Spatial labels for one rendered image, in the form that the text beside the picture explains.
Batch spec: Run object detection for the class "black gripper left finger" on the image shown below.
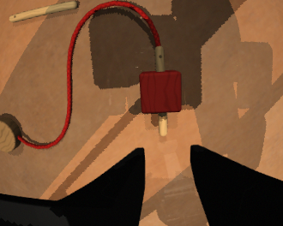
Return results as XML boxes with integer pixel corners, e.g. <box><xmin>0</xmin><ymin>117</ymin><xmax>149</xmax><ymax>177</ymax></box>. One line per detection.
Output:
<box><xmin>0</xmin><ymin>148</ymin><xmax>145</xmax><ymax>226</ymax></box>

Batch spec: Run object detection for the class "wooden stick with red string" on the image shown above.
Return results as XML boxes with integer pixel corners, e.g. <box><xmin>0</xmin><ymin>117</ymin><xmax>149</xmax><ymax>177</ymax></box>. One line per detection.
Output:
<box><xmin>18</xmin><ymin>1</ymin><xmax>168</xmax><ymax>150</ymax></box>

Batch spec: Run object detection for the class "tan wooden stick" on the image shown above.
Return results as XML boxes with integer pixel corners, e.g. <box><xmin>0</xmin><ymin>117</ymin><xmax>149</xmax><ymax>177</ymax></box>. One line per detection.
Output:
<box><xmin>9</xmin><ymin>0</ymin><xmax>79</xmax><ymax>23</ymax></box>

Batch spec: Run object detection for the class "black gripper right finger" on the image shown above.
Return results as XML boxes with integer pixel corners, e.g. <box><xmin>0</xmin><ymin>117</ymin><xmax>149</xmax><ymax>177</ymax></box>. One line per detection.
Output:
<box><xmin>190</xmin><ymin>145</ymin><xmax>283</xmax><ymax>226</ymax></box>

